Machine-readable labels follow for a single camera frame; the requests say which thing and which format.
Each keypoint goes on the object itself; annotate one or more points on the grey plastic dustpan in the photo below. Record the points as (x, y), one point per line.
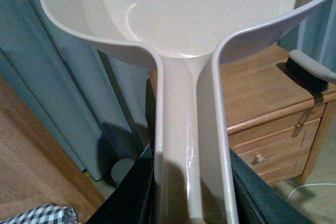
(200, 202)

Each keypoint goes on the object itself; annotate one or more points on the black white checkered bedsheet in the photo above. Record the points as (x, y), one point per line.
(49, 213)

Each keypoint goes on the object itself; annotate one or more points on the wooden bed headboard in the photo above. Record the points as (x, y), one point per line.
(35, 170)

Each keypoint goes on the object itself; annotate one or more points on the grey hand brush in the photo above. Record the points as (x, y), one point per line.
(308, 73)

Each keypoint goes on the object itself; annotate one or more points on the white cylindrical air purifier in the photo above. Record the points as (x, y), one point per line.
(120, 170)

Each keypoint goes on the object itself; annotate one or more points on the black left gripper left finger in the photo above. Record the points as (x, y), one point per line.
(131, 202)

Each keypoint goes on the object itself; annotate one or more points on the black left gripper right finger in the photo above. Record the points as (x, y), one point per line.
(256, 201)

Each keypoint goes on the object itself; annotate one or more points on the wooden nightstand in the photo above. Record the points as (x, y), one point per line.
(255, 106)

